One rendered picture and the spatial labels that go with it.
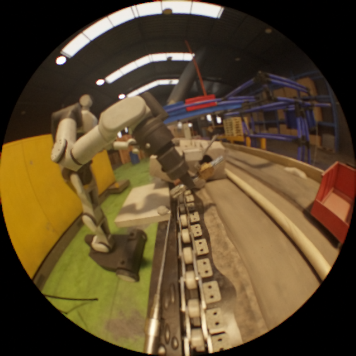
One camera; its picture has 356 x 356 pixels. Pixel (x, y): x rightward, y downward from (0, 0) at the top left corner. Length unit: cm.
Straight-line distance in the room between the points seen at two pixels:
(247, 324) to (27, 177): 229
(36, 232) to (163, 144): 210
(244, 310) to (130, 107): 48
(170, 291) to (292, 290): 26
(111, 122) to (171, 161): 17
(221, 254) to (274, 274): 15
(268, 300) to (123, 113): 49
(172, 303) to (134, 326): 92
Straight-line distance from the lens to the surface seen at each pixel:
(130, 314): 117
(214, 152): 58
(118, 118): 28
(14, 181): 212
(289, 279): 32
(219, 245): 33
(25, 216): 210
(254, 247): 33
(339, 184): 74
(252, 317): 28
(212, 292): 27
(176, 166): 26
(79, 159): 35
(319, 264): 35
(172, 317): 26
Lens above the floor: 102
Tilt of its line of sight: 20 degrees down
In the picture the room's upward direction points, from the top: 12 degrees counter-clockwise
